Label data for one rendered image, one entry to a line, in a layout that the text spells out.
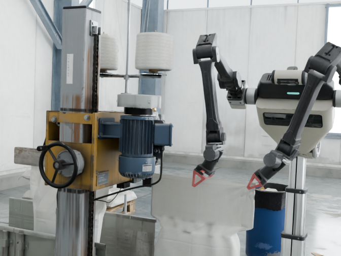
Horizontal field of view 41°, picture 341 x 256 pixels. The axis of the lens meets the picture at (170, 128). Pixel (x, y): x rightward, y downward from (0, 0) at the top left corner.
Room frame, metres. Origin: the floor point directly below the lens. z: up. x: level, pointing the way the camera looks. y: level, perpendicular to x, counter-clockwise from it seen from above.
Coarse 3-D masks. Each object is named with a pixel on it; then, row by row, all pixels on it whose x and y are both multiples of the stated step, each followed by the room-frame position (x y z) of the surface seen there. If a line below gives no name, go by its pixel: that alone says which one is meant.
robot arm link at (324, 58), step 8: (328, 48) 1.80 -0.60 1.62; (336, 48) 1.81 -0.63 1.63; (320, 56) 1.80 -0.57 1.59; (328, 56) 1.78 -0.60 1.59; (336, 56) 1.77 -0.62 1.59; (312, 64) 1.80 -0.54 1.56; (320, 64) 1.78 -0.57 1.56; (328, 64) 1.76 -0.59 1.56; (336, 64) 1.80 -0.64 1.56; (320, 72) 1.79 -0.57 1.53
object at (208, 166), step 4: (204, 160) 2.08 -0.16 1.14; (200, 164) 2.08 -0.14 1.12; (204, 164) 2.07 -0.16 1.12; (208, 164) 2.06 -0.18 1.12; (212, 164) 2.06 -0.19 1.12; (204, 168) 2.06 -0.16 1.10; (208, 168) 2.06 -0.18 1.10; (212, 168) 2.07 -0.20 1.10; (204, 172) 2.04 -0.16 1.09; (208, 172) 2.04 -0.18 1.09
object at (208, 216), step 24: (168, 192) 2.14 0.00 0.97; (192, 192) 2.07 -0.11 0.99; (216, 192) 2.04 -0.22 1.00; (240, 192) 2.03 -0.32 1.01; (168, 216) 2.14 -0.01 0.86; (192, 216) 2.07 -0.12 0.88; (216, 216) 2.04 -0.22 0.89; (240, 216) 2.03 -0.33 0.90; (168, 240) 2.08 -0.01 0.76; (192, 240) 2.02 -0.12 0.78; (216, 240) 1.99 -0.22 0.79
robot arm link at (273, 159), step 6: (276, 150) 1.93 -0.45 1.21; (294, 150) 1.92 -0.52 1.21; (264, 156) 1.90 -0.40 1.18; (270, 156) 1.89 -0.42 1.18; (276, 156) 1.88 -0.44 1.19; (282, 156) 1.92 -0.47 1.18; (294, 156) 1.93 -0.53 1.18; (264, 162) 1.90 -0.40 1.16; (270, 162) 1.88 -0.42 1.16; (276, 162) 1.88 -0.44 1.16
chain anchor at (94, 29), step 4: (92, 20) 1.87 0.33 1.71; (92, 24) 1.87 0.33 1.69; (96, 24) 1.90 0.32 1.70; (92, 28) 1.87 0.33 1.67; (96, 28) 1.86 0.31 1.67; (100, 28) 1.89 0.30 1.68; (92, 32) 1.87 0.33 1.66; (96, 32) 1.86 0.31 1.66; (100, 32) 1.89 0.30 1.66; (92, 36) 1.88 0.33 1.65
